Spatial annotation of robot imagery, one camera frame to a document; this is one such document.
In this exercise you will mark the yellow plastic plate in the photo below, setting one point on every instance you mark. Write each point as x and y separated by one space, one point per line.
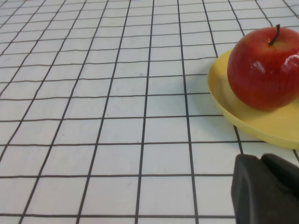
268 126

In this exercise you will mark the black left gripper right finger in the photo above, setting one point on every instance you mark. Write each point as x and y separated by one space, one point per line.
285 175

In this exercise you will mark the red apple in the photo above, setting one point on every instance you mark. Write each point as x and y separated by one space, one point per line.
261 74

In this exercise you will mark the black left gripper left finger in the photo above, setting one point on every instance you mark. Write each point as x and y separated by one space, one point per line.
257 200

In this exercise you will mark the white black-grid tablecloth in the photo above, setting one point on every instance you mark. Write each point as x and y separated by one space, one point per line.
116 116

